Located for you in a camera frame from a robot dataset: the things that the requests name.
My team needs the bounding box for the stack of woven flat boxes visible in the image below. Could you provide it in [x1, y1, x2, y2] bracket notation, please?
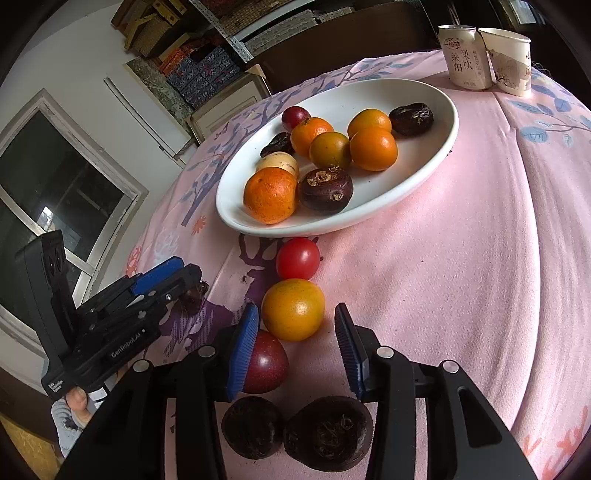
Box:
[198, 0, 319, 33]

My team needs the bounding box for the white framed window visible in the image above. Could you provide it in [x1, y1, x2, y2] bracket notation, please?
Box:
[0, 89, 148, 370]

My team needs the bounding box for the large dark red plum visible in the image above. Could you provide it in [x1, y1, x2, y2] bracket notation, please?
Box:
[281, 106, 311, 132]

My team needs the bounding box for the row of grey patterned boxes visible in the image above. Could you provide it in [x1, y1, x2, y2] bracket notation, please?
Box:
[245, 9, 324, 54]

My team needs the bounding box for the white paper cup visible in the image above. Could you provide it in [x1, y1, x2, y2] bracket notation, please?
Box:
[478, 28, 533, 97]

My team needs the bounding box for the person's left hand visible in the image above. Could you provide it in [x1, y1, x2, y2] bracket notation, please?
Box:
[65, 387, 92, 412]

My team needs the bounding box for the yellow-orange mandarin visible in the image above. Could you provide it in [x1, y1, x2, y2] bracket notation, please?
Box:
[261, 278, 326, 342]

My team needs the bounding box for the orange mandarin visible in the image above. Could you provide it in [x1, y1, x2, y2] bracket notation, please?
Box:
[347, 108, 393, 139]
[349, 127, 399, 172]
[290, 117, 335, 158]

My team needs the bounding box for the dark brown wooden chair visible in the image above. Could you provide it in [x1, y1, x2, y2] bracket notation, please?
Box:
[263, 0, 444, 93]

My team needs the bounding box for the small bright red plum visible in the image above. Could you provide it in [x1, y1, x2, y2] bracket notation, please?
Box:
[276, 237, 321, 281]

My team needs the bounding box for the white drink can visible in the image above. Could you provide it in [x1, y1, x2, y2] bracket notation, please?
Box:
[438, 24, 491, 90]

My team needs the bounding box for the pale yellow round fruit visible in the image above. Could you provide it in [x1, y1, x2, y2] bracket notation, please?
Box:
[255, 152, 300, 178]

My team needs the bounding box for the large dark water chestnut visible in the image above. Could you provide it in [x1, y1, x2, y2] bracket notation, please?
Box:
[283, 395, 374, 472]

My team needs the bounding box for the white metal shelf rack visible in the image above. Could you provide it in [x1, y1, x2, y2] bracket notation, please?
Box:
[189, 0, 324, 63]

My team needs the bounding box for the small yellowish mandarin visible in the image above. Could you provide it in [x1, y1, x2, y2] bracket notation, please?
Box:
[309, 131, 352, 169]

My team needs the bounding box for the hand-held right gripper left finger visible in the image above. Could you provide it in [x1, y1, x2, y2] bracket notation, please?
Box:
[55, 302, 260, 480]

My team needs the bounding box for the reddish blood orange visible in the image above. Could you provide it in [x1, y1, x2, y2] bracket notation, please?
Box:
[243, 167, 298, 225]

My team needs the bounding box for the grey marble pattern board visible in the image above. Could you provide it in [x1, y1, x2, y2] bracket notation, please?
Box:
[127, 58, 195, 123]

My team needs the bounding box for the pink printed tablecloth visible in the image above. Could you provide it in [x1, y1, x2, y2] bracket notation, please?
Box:
[124, 48, 591, 480]

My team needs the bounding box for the stack of blue patterned boxes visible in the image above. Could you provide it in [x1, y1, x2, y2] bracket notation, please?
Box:
[159, 44, 245, 109]

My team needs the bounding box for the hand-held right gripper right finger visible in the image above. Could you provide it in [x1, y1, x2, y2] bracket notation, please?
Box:
[334, 303, 539, 480]

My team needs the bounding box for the stack of brown cardboard boxes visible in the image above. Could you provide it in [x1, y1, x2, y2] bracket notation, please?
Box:
[111, 0, 204, 58]

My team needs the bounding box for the beige cardboard box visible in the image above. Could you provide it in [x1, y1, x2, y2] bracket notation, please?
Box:
[190, 65, 273, 144]

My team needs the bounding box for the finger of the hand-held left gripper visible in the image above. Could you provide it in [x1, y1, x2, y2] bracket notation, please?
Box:
[82, 257, 186, 317]
[99, 265, 204, 325]

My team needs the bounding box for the thin white rod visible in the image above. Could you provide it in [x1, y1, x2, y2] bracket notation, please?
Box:
[104, 76, 185, 169]

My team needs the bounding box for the white oval plate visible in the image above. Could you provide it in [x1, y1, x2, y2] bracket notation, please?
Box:
[215, 78, 460, 238]

